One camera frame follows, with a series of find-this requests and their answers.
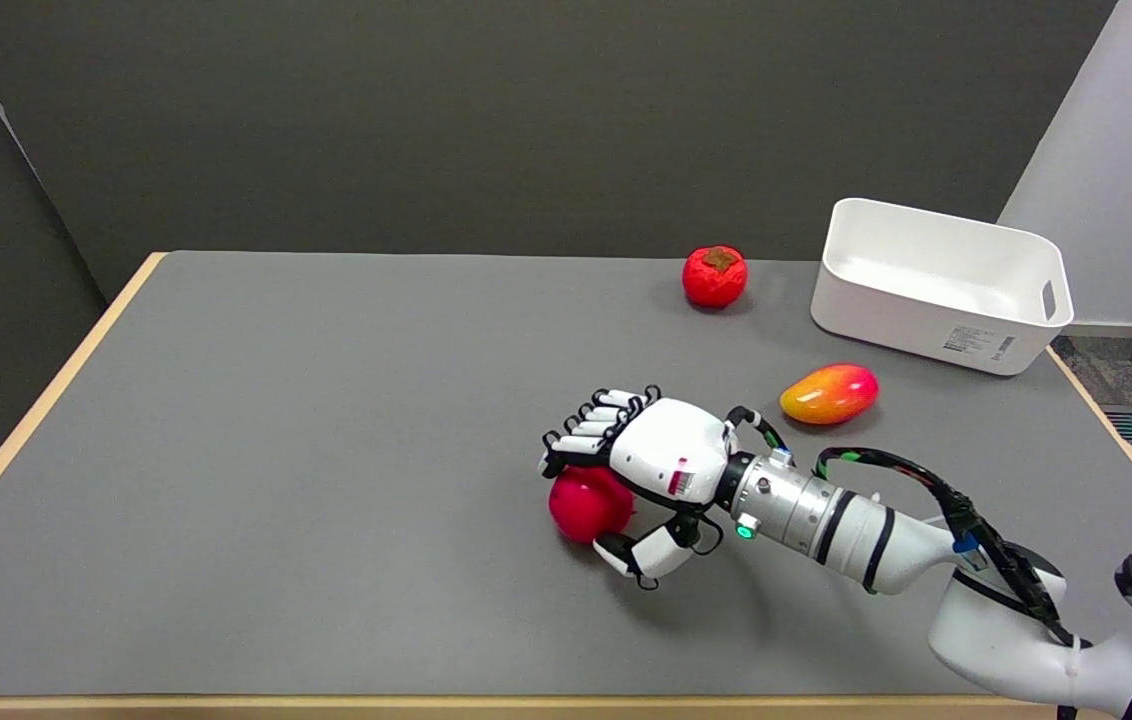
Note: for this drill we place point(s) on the red persimmon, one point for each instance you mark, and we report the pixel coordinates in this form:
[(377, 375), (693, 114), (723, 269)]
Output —
[(714, 276)]

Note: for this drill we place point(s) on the orange red mango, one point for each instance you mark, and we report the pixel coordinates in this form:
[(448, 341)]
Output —
[(829, 394)]

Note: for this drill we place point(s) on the white plastic bin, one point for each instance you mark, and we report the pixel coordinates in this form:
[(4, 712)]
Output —
[(936, 285)]

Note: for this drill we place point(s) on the red pomegranate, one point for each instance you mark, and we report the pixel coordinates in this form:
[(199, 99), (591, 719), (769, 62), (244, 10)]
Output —
[(586, 505)]

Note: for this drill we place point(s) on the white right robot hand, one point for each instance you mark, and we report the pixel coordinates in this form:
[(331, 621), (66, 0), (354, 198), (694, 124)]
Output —
[(661, 455)]

